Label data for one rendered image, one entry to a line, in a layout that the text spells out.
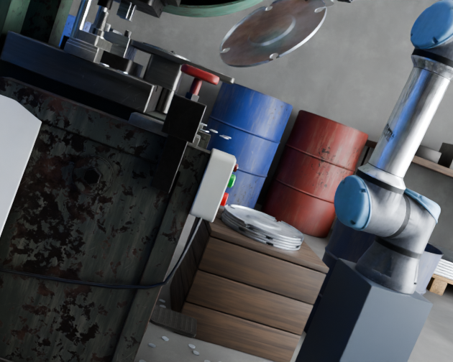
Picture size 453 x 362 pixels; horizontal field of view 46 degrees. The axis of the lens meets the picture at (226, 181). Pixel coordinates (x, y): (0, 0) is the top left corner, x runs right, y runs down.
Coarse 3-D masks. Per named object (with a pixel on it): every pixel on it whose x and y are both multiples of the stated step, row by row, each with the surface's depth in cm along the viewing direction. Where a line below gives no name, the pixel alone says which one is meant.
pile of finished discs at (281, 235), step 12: (228, 216) 180; (240, 216) 179; (252, 216) 183; (264, 216) 195; (240, 228) 173; (252, 228) 176; (264, 228) 174; (276, 228) 179; (288, 228) 189; (264, 240) 170; (276, 240) 170; (288, 240) 172; (300, 240) 177
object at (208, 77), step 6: (186, 66) 92; (192, 66) 92; (186, 72) 92; (192, 72) 92; (198, 72) 92; (204, 72) 92; (198, 78) 95; (204, 78) 92; (210, 78) 92; (216, 78) 93; (192, 84) 95; (198, 84) 95; (216, 84) 94; (192, 90) 95; (198, 90) 95
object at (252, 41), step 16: (288, 0) 142; (304, 0) 138; (320, 0) 134; (256, 16) 145; (272, 16) 140; (288, 16) 135; (304, 16) 132; (320, 16) 129; (240, 32) 142; (256, 32) 137; (272, 32) 133; (288, 32) 130; (304, 32) 127; (224, 48) 140; (240, 48) 136; (256, 48) 132; (272, 48) 129; (288, 48) 125; (240, 64) 130; (256, 64) 126
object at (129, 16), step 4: (124, 0) 122; (120, 4) 122; (124, 4) 122; (128, 4) 122; (132, 4) 123; (120, 8) 122; (124, 8) 122; (128, 8) 122; (132, 8) 123; (136, 8) 126; (116, 12) 123; (120, 12) 123; (124, 12) 123; (128, 12) 123; (132, 12) 124; (120, 16) 123; (124, 16) 123; (128, 16) 124; (132, 16) 125; (128, 20) 127
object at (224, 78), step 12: (144, 48) 119; (156, 48) 121; (156, 60) 122; (168, 60) 122; (180, 60) 120; (156, 72) 122; (168, 72) 122; (180, 72) 123; (216, 72) 121; (156, 84) 123; (168, 84) 123; (168, 96) 123; (156, 108) 124; (168, 108) 125
